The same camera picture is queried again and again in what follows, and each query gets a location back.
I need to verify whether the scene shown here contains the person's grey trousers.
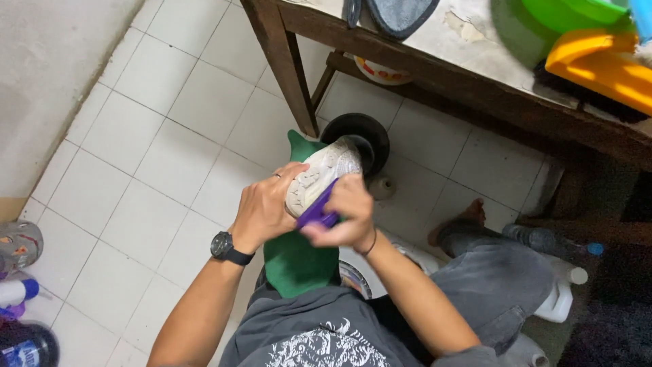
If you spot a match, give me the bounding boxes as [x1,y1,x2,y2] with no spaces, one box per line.
[428,224,556,357]

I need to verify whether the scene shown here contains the white sneaker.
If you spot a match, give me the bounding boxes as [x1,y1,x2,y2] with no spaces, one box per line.
[285,138,363,219]

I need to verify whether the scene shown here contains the black wrist cord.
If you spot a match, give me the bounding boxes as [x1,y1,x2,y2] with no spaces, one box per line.
[355,228,378,258]

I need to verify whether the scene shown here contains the person's grey shirt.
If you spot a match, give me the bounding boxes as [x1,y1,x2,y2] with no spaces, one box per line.
[218,285,502,367]

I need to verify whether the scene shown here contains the black wristwatch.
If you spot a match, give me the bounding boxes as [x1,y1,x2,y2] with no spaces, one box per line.
[210,231,256,267]

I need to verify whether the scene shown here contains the purple brush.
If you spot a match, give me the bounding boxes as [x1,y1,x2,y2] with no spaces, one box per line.
[296,178,341,229]

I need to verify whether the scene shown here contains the person's left hand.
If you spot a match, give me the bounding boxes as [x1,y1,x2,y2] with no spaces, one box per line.
[229,161,311,255]

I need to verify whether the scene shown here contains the brown wooden table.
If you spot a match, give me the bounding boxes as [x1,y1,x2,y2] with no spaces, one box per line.
[240,0,652,174]

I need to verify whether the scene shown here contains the dark bottle blue label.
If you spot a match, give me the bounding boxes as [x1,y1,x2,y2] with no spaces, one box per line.
[0,320,61,367]

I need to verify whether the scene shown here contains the grey towel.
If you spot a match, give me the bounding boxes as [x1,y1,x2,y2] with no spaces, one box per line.
[365,0,441,40]

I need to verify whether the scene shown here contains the white plastic jug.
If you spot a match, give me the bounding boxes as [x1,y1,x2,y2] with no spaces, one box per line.
[532,255,589,324]

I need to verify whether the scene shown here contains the black round bowl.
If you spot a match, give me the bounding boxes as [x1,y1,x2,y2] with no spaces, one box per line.
[320,112,391,178]

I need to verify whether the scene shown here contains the blue plastic item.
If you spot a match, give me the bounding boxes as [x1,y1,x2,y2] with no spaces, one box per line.
[629,0,652,43]

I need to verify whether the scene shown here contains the dark strap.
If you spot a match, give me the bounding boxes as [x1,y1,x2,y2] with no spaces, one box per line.
[344,0,363,29]

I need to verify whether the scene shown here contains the small beige cap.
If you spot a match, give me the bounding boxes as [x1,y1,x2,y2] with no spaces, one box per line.
[368,176,397,202]

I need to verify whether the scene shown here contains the purple plastic item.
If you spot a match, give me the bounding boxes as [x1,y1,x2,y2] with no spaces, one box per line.
[0,302,27,323]

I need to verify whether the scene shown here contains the person's foot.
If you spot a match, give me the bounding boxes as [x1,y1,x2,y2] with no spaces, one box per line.
[427,198,487,247]

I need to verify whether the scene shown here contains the clear water bottle blue cap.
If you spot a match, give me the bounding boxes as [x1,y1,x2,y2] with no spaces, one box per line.
[502,223,605,258]

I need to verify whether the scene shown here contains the person's right hand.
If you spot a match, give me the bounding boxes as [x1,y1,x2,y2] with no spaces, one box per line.
[300,173,377,252]

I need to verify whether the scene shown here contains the white patterned bowl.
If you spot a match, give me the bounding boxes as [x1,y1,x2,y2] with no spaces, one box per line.
[354,55,413,86]

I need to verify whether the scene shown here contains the green cloth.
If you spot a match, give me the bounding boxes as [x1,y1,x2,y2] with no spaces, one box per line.
[263,129,341,299]

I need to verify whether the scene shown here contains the white bottle blue cap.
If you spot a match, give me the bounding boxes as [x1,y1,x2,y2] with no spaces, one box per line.
[0,278,40,308]

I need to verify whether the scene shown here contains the green plastic container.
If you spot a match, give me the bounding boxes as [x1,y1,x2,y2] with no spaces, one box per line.
[521,0,632,35]

